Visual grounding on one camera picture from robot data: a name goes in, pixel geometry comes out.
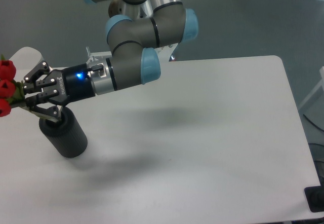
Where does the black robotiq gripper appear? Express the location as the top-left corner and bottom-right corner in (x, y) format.
(23, 60), (95, 123)

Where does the red tulip bouquet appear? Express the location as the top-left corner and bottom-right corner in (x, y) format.
(1, 55), (40, 117)

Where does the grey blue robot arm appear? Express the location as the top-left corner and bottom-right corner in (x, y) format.
(23, 0), (198, 122)

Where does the black ribbed cylindrical vase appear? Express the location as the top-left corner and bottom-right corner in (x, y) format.
(38, 107), (88, 158)

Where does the white rounded chair back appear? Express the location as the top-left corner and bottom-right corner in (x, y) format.
(6, 47), (46, 71)

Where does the black device at table edge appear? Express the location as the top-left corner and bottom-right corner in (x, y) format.
(304, 186), (323, 213)

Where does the black floor cable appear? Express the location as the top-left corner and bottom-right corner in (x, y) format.
(303, 114), (324, 133)

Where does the white furniture frame right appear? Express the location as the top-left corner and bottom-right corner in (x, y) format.
(298, 67), (323, 113)

